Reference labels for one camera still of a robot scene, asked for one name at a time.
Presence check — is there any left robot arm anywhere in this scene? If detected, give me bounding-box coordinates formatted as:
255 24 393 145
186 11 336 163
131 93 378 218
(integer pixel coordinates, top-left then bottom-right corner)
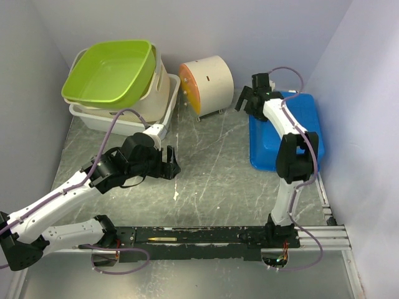
1 133 180 271

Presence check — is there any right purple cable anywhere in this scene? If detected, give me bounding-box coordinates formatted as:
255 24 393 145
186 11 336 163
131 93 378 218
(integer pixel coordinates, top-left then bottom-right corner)
267 66 324 272

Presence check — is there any blue plastic tub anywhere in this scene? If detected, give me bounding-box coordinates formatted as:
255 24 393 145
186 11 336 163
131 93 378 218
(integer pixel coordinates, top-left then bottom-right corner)
249 93 325 172

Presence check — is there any cream perforated basket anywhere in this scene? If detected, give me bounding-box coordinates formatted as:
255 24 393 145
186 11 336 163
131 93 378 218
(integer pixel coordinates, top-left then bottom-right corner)
64 45 170 123

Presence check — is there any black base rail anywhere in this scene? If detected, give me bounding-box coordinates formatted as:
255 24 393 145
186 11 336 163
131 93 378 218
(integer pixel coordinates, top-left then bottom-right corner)
77 225 302 264

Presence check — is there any aluminium extrusion rail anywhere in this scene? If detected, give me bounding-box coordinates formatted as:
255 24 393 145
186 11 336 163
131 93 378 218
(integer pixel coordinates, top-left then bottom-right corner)
18 174 353 259

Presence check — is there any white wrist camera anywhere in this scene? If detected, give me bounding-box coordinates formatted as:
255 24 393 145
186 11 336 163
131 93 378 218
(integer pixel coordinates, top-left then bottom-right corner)
269 80 276 92
143 124 167 150

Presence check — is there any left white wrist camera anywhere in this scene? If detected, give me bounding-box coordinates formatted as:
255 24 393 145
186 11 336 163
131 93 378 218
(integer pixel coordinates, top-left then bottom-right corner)
143 124 167 150

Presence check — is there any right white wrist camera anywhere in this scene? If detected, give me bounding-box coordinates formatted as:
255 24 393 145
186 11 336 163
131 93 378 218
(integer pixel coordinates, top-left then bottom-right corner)
269 80 276 92

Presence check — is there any green plastic basin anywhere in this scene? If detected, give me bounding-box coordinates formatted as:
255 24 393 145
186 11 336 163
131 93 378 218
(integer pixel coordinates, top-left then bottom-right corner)
61 40 156 110

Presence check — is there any white plastic tray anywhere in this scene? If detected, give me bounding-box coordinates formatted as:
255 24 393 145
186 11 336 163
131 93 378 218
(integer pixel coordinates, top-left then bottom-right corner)
69 74 180 140

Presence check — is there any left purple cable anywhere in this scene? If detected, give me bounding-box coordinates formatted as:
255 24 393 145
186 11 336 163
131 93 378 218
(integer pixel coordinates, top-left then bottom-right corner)
0 108 151 275

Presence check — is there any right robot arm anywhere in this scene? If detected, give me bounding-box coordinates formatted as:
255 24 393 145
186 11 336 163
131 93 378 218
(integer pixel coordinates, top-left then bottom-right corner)
235 73 319 249

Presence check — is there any cream cylinder orange-faced drawer unit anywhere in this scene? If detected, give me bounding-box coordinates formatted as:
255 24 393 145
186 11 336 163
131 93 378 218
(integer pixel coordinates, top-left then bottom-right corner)
178 55 234 120

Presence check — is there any purple cable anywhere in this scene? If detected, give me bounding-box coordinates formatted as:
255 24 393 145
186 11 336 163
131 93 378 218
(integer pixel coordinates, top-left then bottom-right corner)
267 66 324 272
0 108 151 275

